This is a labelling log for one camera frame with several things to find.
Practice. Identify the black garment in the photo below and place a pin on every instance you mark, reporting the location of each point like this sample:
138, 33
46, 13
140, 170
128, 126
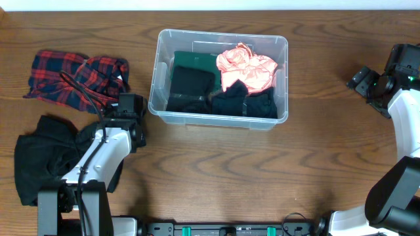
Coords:
190, 89
47, 154

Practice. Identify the navy garment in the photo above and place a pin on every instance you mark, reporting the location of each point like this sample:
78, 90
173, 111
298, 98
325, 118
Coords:
236, 101

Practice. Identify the red navy plaid shirt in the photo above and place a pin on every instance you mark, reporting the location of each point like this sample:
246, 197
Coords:
77, 81

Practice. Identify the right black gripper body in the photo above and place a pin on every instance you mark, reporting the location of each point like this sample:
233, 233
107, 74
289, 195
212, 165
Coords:
371, 87

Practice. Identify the clear plastic storage bin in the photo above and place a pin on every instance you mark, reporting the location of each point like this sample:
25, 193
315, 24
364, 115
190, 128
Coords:
171, 40

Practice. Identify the pink garment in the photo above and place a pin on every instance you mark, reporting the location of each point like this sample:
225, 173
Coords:
255, 71

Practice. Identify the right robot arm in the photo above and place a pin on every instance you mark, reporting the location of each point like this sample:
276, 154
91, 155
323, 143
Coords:
392, 206

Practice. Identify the black mounting rail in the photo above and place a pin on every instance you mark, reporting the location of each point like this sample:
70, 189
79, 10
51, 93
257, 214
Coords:
171, 229

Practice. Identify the dark green garment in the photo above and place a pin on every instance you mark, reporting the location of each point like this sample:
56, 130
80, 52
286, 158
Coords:
201, 61

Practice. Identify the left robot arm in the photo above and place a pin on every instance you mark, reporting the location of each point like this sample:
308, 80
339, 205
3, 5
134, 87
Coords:
78, 204

